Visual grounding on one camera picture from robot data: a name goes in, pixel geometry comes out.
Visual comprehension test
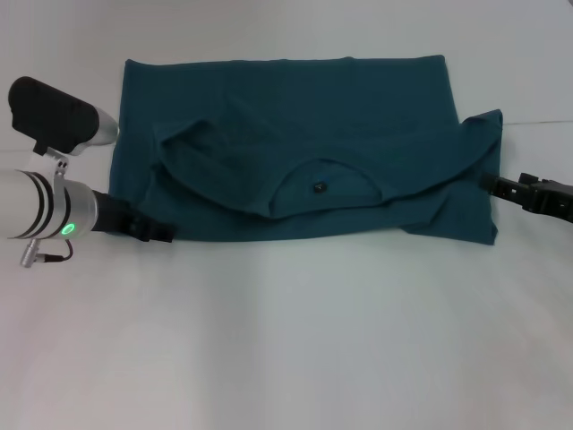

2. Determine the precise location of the teal blue FREE t-shirt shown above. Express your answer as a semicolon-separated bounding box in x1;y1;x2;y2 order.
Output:
103;54;505;249

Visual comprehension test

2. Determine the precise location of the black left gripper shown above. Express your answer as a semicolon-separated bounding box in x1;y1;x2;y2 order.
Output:
90;191;180;245

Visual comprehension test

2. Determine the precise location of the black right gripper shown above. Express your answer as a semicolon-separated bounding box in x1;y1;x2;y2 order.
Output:
478;171;573;223

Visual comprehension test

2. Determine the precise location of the left wrist cable with connector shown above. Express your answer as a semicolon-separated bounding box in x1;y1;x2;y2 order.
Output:
18;238;78;269

